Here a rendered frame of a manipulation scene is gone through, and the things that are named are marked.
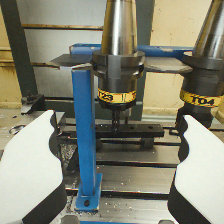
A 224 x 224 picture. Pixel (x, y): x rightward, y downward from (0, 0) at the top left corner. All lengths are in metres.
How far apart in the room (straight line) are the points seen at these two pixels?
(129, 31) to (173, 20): 1.08
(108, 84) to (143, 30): 0.69
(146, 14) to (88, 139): 0.68
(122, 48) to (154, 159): 0.40
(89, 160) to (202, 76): 0.24
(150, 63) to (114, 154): 0.38
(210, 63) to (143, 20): 0.68
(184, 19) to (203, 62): 1.08
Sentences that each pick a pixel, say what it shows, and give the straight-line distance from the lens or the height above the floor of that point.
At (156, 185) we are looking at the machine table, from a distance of 0.47.
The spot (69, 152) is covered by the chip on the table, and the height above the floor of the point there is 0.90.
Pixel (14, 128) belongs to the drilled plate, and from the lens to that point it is 0.55.
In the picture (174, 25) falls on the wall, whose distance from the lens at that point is 1.27.
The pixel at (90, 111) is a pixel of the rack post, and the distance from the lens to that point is 0.28.
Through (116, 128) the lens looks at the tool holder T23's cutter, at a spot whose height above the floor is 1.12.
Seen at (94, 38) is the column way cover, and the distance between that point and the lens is 0.83.
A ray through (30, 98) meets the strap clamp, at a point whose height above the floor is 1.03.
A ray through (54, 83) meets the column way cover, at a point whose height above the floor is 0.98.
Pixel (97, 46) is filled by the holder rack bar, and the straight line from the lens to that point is 0.26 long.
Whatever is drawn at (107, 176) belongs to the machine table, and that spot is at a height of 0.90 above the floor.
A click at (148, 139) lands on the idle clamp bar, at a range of 0.55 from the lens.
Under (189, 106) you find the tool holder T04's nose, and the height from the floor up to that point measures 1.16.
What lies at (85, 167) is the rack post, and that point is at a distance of 0.36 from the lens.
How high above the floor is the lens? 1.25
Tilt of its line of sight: 27 degrees down
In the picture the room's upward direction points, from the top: 2 degrees clockwise
